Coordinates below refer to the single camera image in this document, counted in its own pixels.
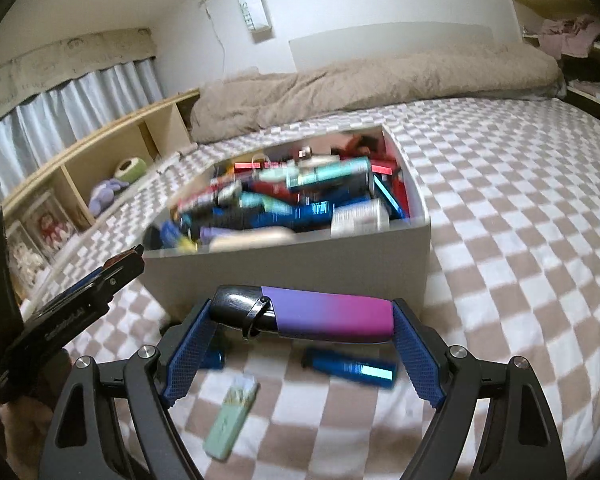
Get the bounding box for framed doll display box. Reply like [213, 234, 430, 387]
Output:
[23, 191, 76, 260]

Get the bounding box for green avocado plush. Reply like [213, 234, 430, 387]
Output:
[114, 157, 147, 184]

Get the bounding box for white hanging tissue pouch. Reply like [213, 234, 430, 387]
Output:
[237, 0, 272, 34]

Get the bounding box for teal printed lighter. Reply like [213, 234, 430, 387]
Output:
[286, 157, 372, 191]

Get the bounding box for checkered bed sheet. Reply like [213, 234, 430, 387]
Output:
[46, 99, 600, 479]

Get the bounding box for beige quilted duvet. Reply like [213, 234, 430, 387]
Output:
[190, 44, 564, 143]

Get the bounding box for pink clothes pile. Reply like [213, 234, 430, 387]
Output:
[538, 14, 600, 60]

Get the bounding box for mint green lighter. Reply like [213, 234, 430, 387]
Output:
[204, 375, 260, 462]

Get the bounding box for purple plush toy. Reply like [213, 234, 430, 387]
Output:
[88, 178, 129, 218]

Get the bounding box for white headboard panel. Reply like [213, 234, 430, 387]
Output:
[289, 22, 494, 70]

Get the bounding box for light blue curtain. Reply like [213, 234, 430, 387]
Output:
[0, 58, 163, 203]

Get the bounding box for shiny blue lighter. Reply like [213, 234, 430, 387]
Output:
[301, 348, 398, 389]

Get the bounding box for purple pink gradient lighter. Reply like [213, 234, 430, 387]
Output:
[208, 286, 393, 344]

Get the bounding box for beige curtain valance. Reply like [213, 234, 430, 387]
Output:
[0, 27, 157, 119]

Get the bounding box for beige oval case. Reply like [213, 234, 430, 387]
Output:
[209, 226, 296, 252]

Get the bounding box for person left hand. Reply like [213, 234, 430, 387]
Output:
[0, 349, 72, 479]

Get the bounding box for dark blue text lighter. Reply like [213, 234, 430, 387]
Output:
[199, 349, 225, 370]

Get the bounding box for white cardboard shoe box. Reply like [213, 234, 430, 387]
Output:
[140, 122, 431, 318]

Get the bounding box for wooden bedside shelf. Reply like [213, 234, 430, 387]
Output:
[2, 89, 200, 232]

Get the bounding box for uv gel polish box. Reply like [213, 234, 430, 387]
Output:
[330, 200, 390, 236]

